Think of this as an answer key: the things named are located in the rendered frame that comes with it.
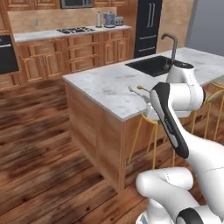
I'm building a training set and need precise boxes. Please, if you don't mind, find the grey toaster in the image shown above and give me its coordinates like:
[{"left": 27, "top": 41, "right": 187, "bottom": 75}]
[{"left": 115, "top": 16, "right": 125, "bottom": 27}]

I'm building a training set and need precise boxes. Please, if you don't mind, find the grey microwave oven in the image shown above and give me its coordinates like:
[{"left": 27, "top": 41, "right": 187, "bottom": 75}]
[{"left": 59, "top": 0, "right": 95, "bottom": 10}]

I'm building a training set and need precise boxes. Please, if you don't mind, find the wooden spoon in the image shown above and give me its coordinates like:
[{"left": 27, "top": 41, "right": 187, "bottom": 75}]
[{"left": 136, "top": 84, "right": 152, "bottom": 94}]

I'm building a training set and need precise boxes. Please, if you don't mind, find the black hob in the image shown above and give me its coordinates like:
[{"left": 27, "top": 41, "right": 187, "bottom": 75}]
[{"left": 56, "top": 26, "right": 96, "bottom": 35}]

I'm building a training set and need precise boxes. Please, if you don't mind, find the black wall oven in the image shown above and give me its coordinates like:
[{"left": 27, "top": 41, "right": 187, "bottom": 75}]
[{"left": 0, "top": 34, "right": 20, "bottom": 75}]

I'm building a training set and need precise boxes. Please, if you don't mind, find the black fridge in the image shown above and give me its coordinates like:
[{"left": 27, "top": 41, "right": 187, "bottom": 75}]
[{"left": 133, "top": 0, "right": 164, "bottom": 59}]

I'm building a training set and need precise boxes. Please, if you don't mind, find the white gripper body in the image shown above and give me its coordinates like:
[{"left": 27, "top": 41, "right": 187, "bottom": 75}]
[{"left": 145, "top": 100, "right": 160, "bottom": 123}]

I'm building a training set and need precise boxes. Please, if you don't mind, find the dark grey tap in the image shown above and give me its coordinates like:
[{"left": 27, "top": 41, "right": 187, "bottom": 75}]
[{"left": 160, "top": 32, "right": 179, "bottom": 71}]

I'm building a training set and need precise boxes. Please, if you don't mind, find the white paper towel roll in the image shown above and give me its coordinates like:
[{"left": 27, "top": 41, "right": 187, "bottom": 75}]
[{"left": 95, "top": 10, "right": 103, "bottom": 29}]

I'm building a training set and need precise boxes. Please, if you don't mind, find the black sink basin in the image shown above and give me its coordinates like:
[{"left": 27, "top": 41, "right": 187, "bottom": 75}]
[{"left": 124, "top": 55, "right": 182, "bottom": 78}]

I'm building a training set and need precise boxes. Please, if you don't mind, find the wooden wall cupboard run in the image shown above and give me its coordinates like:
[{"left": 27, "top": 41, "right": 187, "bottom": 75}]
[{"left": 0, "top": 0, "right": 130, "bottom": 12}]

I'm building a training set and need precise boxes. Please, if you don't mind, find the blue grey coffee machine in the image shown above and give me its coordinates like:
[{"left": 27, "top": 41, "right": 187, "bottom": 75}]
[{"left": 102, "top": 10, "right": 117, "bottom": 29}]

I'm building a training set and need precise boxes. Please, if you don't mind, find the wooden kitchen island cabinet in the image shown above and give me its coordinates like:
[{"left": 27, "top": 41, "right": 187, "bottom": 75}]
[{"left": 64, "top": 80, "right": 176, "bottom": 194}]

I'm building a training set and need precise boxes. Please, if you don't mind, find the wooden base cupboard run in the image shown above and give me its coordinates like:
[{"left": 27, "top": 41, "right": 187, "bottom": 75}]
[{"left": 0, "top": 29, "right": 136, "bottom": 90}]

